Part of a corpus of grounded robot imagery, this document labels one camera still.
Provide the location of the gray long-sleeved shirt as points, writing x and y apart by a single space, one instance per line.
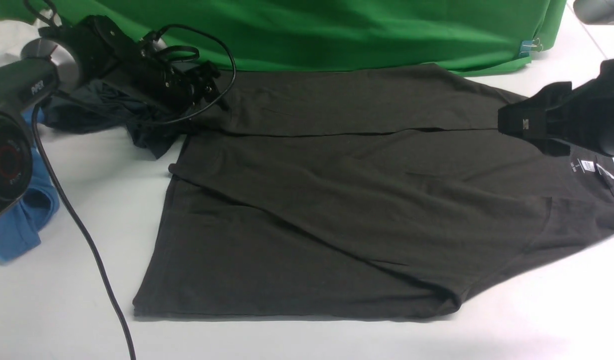
372 194

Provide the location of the green backdrop cloth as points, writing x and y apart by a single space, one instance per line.
467 37

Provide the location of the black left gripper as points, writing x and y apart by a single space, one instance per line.
156 82

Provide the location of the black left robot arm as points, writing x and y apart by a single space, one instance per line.
66 57

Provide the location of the blue binder clip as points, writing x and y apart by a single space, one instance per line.
528 47

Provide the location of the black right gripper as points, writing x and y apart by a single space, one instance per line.
589 110

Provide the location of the white crumpled garment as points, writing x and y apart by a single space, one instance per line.
13 36

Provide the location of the blue garment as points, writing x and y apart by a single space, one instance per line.
20 225

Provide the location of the dark teal crumpled garment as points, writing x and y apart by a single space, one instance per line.
97 107

